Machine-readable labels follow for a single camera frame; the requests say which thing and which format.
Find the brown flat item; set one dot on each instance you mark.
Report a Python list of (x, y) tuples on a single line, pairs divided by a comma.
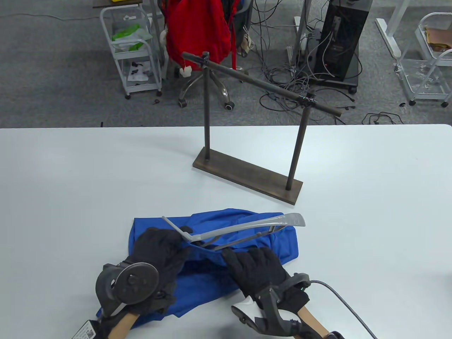
[(438, 37)]

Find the black labelled wrist camera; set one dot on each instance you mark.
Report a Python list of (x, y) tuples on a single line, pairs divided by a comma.
[(88, 332), (336, 335)]

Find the person's right forearm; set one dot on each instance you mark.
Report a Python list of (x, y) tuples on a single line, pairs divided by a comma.
[(312, 319)]

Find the person's left hand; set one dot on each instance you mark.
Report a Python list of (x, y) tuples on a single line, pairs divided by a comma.
[(159, 247)]

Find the person's right hand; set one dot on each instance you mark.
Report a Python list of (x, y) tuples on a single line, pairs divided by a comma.
[(257, 270)]

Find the blue t-shirt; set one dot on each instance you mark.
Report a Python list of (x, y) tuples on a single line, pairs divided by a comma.
[(204, 289)]

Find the red garment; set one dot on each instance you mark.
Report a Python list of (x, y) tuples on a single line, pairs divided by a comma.
[(197, 31)]

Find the white table foot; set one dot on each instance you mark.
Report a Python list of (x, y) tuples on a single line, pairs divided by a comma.
[(386, 31)]

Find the white power strip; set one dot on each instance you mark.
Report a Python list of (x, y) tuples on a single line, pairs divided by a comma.
[(290, 54)]

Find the white paper sheet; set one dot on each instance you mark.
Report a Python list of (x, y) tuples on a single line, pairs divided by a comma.
[(138, 75)]

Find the green plastic bag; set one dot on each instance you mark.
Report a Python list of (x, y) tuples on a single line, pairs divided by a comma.
[(123, 34)]

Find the white cart with brown item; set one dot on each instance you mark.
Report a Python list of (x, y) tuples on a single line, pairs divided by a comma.
[(411, 83)]

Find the black disc tracker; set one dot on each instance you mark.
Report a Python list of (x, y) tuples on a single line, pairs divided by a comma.
[(273, 310), (136, 282)]

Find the black computer tower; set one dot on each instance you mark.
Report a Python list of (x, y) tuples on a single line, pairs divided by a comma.
[(339, 35)]

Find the grey plastic hanger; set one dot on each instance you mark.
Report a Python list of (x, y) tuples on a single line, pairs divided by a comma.
[(289, 219)]

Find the person's left forearm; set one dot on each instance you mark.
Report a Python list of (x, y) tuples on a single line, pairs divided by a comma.
[(122, 326)]

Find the small white pendant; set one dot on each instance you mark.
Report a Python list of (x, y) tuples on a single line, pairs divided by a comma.
[(185, 71)]

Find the office chair with chrome base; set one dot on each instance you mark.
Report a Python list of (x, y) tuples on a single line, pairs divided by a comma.
[(197, 83)]

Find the white cart with green bag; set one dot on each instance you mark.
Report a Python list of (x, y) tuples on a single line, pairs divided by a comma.
[(122, 53)]

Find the brown wooden board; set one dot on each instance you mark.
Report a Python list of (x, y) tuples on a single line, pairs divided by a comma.
[(102, 4)]

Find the dark metal hanging rack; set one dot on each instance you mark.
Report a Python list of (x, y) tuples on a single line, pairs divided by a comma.
[(247, 178)]

